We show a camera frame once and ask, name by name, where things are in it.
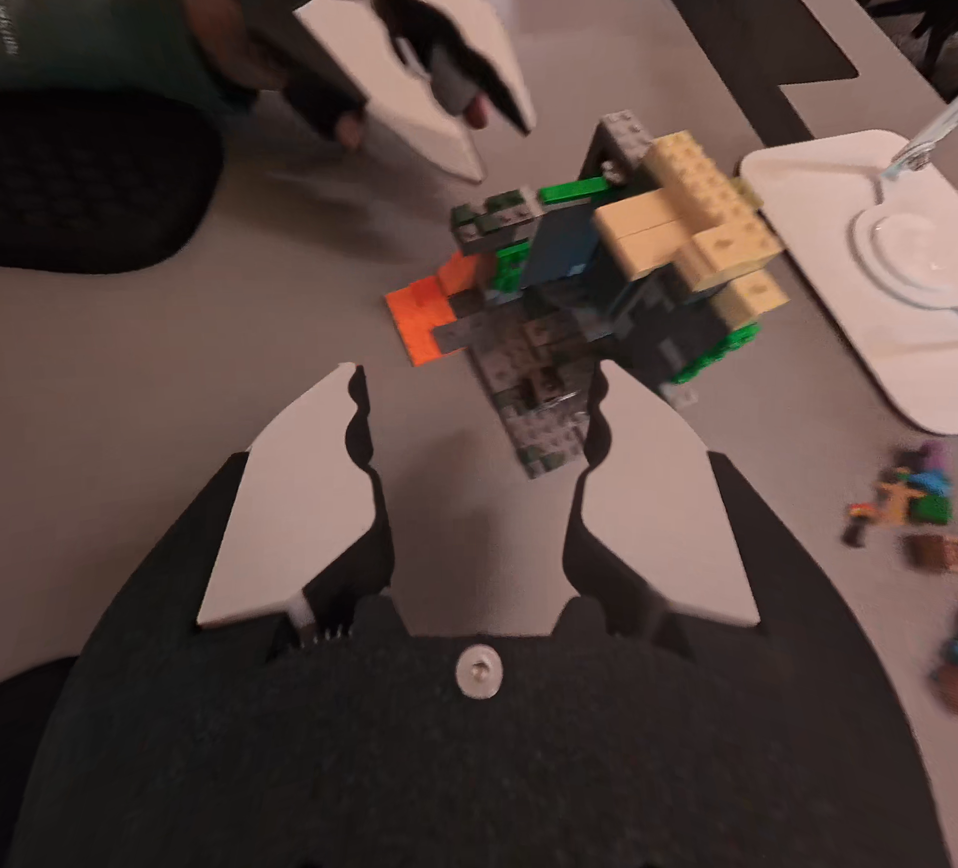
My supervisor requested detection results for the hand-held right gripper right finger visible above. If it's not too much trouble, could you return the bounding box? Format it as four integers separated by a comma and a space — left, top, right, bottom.
563, 359, 762, 641

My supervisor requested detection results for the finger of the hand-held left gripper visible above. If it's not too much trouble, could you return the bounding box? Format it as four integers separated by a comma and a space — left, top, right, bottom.
389, 0, 537, 137
294, 0, 487, 184

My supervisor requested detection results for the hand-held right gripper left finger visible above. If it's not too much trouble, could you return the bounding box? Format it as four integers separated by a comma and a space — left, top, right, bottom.
196, 361, 395, 650

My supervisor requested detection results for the grey tan lego building model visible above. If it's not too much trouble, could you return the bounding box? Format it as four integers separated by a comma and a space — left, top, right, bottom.
385, 108, 790, 480

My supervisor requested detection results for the grey desk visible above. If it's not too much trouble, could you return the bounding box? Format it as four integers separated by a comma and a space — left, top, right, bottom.
0, 0, 958, 868

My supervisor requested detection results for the person's left hand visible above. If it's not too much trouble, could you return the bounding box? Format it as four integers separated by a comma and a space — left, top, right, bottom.
180, 0, 369, 151

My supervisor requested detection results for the lego torch piece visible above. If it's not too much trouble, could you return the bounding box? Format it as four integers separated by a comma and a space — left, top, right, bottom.
842, 501, 878, 549

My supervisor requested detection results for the green purple lego figure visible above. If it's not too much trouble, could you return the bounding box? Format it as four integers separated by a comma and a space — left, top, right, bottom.
872, 443, 957, 528

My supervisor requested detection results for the brown lego block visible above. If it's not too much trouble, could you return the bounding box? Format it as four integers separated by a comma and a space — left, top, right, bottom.
902, 535, 958, 575

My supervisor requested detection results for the white book stand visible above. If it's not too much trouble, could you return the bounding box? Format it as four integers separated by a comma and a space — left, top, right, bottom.
739, 97, 958, 435

